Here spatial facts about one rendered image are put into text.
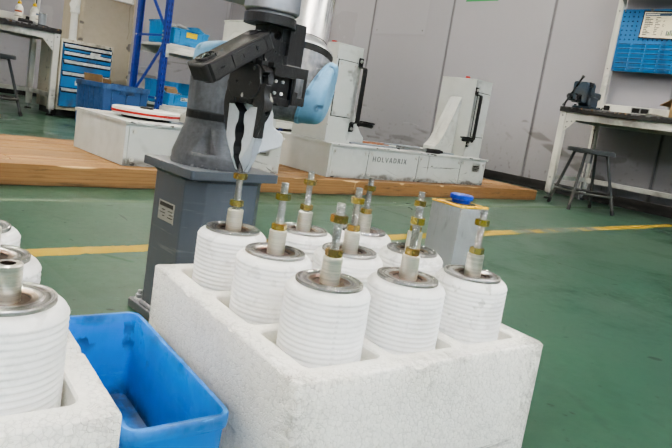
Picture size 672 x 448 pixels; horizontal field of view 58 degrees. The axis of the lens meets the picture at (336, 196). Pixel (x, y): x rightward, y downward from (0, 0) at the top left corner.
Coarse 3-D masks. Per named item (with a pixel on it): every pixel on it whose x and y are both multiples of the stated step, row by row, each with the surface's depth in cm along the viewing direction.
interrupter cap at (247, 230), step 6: (210, 222) 86; (216, 222) 87; (222, 222) 88; (210, 228) 83; (216, 228) 84; (222, 228) 85; (246, 228) 87; (252, 228) 87; (228, 234) 82; (234, 234) 82; (240, 234) 82; (246, 234) 83; (252, 234) 83; (258, 234) 85
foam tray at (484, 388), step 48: (192, 288) 80; (192, 336) 77; (240, 336) 67; (528, 336) 82; (240, 384) 66; (288, 384) 59; (336, 384) 60; (384, 384) 64; (432, 384) 69; (480, 384) 74; (528, 384) 80; (240, 432) 66; (288, 432) 58; (336, 432) 61; (384, 432) 66; (432, 432) 71; (480, 432) 76
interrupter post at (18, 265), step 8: (0, 264) 47; (8, 264) 48; (16, 264) 47; (0, 272) 47; (8, 272) 47; (16, 272) 47; (0, 280) 47; (8, 280) 47; (16, 280) 47; (0, 288) 47; (8, 288) 47; (16, 288) 47; (0, 296) 47; (8, 296) 47; (16, 296) 48
